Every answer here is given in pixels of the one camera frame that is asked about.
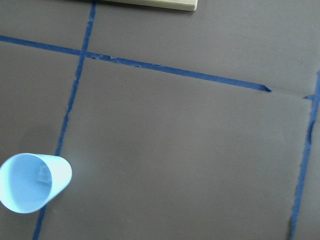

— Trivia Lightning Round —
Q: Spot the clear ice cube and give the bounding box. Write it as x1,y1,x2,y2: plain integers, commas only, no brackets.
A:
36,165,52,184

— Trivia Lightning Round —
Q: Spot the light blue cup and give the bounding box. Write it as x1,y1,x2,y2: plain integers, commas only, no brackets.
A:
0,153,73,214

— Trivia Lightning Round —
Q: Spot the wooden cutting board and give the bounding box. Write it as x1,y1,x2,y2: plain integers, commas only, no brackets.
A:
103,0,198,12

